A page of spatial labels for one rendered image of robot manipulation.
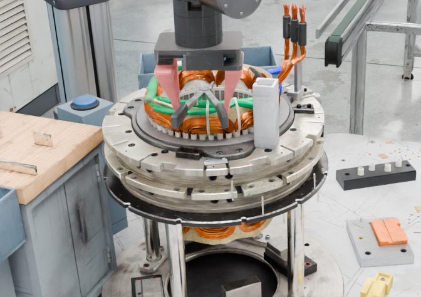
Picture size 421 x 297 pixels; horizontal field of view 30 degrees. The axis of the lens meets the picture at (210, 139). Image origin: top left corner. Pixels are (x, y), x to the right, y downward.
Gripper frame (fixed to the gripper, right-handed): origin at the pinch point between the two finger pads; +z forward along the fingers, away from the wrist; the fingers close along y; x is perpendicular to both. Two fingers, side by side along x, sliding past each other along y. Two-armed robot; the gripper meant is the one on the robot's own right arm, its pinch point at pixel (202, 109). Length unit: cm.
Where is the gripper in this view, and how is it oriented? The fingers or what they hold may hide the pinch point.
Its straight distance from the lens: 98.3
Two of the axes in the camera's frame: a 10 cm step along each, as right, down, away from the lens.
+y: 10.0, 0.0, -0.8
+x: 0.7, -4.5, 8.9
